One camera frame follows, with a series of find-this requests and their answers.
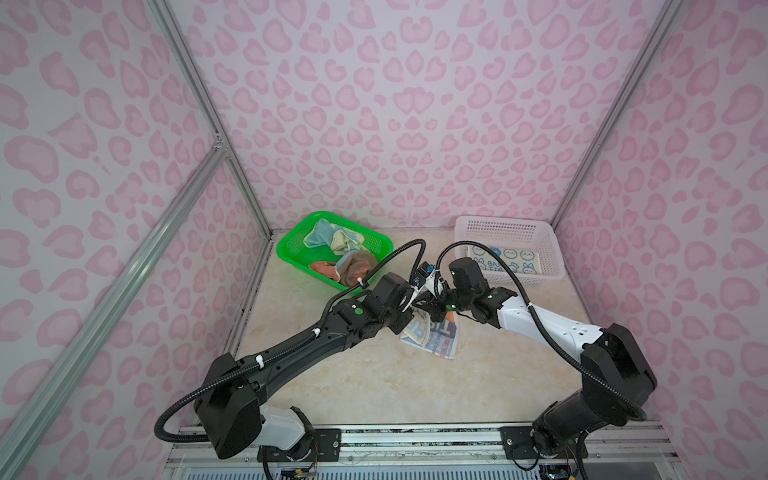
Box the orange blue patterned towel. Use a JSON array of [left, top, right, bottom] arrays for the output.
[[400, 309, 458, 360]]

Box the blue bunny towel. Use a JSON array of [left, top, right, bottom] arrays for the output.
[[468, 246, 542, 275]]

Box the green plastic basket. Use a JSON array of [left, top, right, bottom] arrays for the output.
[[276, 211, 394, 290]]

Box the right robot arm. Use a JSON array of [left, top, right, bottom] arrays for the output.
[[417, 257, 657, 458]]

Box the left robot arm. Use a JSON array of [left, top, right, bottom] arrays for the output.
[[193, 273, 414, 460]]

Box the red brown towel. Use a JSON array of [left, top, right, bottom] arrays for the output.
[[310, 251, 378, 287]]

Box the light green towel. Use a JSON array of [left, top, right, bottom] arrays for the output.
[[303, 219, 365, 256]]

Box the white plastic basket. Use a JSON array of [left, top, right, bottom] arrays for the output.
[[454, 216, 566, 286]]

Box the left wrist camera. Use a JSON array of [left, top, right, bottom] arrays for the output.
[[416, 262, 434, 284]]

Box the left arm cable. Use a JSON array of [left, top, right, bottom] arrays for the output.
[[153, 238, 427, 444]]

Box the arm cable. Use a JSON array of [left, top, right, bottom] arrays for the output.
[[153, 238, 427, 444], [433, 240, 646, 421]]

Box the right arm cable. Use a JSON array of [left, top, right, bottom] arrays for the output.
[[433, 240, 646, 421]]

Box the diagonal aluminium frame bar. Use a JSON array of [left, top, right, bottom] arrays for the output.
[[1, 145, 229, 479]]

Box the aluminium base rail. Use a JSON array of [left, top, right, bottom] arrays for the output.
[[162, 422, 687, 479]]

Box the right corner frame post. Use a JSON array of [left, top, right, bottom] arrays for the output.
[[550, 0, 688, 229]]

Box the corner frame post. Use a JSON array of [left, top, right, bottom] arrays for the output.
[[550, 0, 688, 229], [146, 0, 274, 238]]

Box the left corner frame post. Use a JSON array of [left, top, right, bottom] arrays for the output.
[[146, 0, 274, 238]]

